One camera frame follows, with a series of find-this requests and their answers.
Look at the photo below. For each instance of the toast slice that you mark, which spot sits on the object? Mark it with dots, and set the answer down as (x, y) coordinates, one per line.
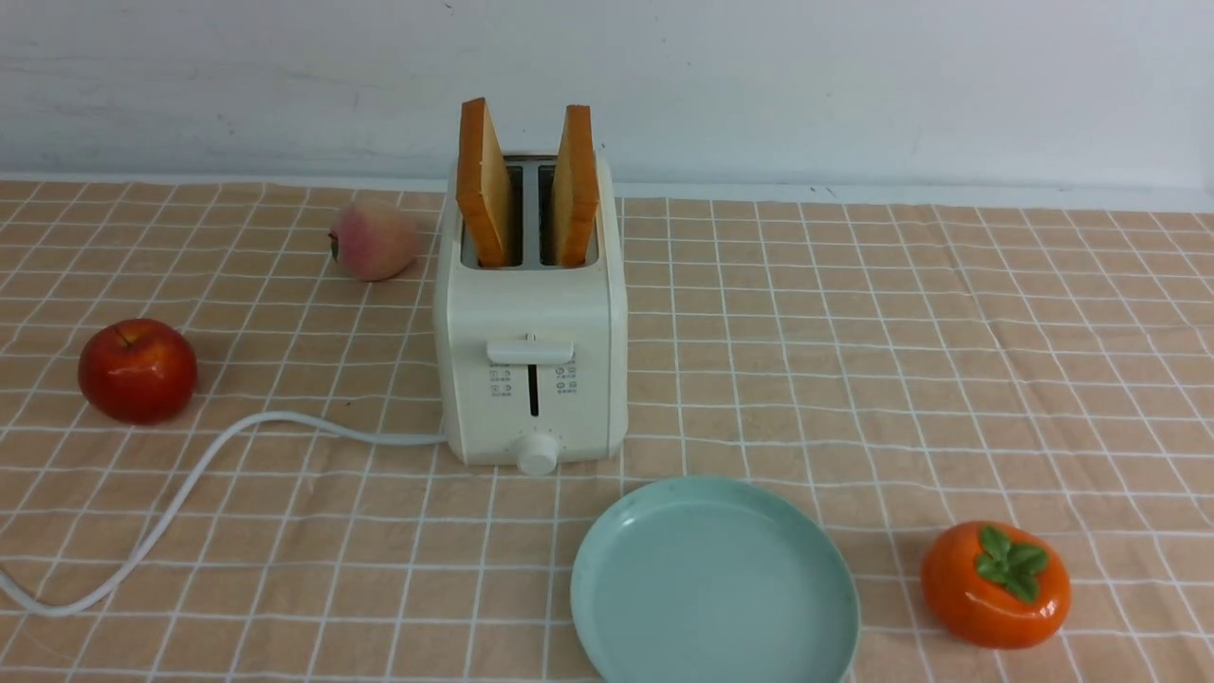
(575, 192)
(483, 187)

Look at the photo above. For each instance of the red apple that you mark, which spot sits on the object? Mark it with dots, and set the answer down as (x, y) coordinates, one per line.
(138, 372)

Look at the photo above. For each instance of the pink peach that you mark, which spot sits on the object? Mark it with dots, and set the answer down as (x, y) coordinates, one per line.
(372, 241)

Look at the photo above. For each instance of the light blue plate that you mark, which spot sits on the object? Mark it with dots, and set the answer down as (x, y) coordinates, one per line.
(706, 579)

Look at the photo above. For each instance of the white two-slot toaster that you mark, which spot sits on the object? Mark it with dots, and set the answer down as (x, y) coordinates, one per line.
(532, 359)

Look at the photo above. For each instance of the orange persimmon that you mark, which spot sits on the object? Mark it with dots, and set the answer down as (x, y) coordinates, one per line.
(996, 585)

